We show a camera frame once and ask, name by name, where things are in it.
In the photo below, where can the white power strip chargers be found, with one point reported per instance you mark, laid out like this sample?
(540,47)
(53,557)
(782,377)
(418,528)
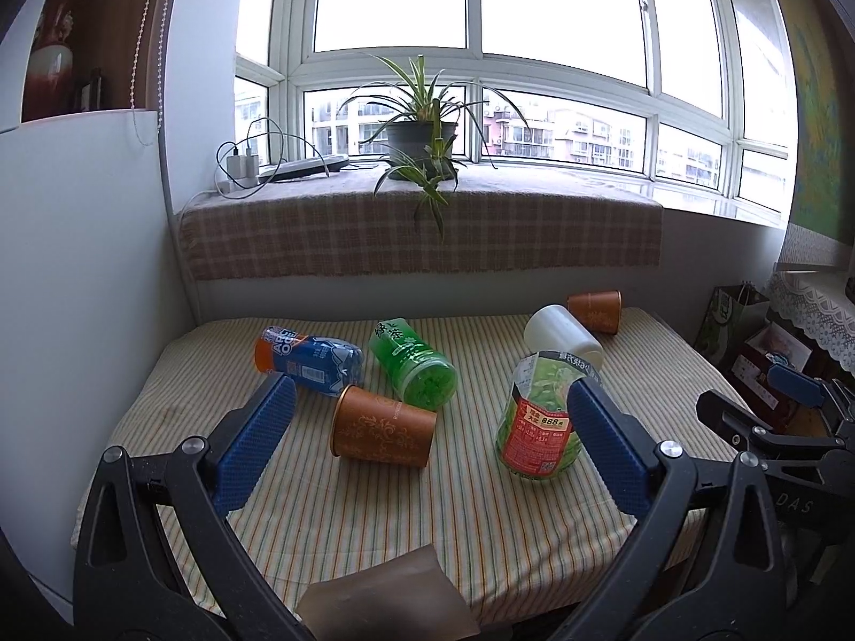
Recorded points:
(240,161)

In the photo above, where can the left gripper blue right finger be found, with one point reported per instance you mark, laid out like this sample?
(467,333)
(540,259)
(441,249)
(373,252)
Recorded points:
(738,583)

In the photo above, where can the green tea plastic bottle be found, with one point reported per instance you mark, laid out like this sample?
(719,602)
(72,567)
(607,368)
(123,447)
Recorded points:
(421,376)

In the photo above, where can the grapefruit green tea bottle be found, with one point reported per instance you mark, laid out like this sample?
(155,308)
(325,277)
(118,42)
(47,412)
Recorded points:
(536,438)

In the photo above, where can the black flat device windowsill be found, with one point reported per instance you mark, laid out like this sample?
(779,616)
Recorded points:
(304,168)

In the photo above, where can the open cardboard box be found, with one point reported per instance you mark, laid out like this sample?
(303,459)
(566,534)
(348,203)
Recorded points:
(748,372)

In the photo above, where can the white plastic cup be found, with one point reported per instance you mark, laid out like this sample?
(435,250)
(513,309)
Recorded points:
(554,328)

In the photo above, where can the dark paper shopping bag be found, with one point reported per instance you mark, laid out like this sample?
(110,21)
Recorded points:
(733,314)

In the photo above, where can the white lace cloth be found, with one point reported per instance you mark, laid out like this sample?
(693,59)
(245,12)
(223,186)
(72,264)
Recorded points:
(816,303)

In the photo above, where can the plaid windowsill blanket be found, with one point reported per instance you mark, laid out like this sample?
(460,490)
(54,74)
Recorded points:
(492,220)

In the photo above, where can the green landscape painting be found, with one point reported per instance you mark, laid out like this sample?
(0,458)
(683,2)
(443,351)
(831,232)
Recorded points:
(821,55)

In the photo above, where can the near orange paper cup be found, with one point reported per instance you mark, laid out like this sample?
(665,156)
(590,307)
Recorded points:
(377,429)

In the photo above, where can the red white ceramic vase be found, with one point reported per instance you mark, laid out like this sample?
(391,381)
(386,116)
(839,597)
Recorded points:
(50,73)

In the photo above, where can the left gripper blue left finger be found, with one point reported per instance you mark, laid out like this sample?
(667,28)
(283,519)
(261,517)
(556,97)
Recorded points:
(156,557)

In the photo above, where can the orange paper cup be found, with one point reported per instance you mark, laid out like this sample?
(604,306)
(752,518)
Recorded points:
(377,429)
(597,311)

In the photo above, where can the far orange paper cup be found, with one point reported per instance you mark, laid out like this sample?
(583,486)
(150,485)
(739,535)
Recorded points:
(597,311)

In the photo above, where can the brown paper piece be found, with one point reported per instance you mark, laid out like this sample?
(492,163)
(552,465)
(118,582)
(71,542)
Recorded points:
(409,597)

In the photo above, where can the blue orange plastic bottle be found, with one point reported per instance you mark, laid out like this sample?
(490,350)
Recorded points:
(322,364)

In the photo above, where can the potted spider plant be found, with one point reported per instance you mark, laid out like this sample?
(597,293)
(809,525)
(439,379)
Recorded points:
(421,131)

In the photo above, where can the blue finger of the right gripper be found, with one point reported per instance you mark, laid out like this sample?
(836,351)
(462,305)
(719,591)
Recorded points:
(832,398)

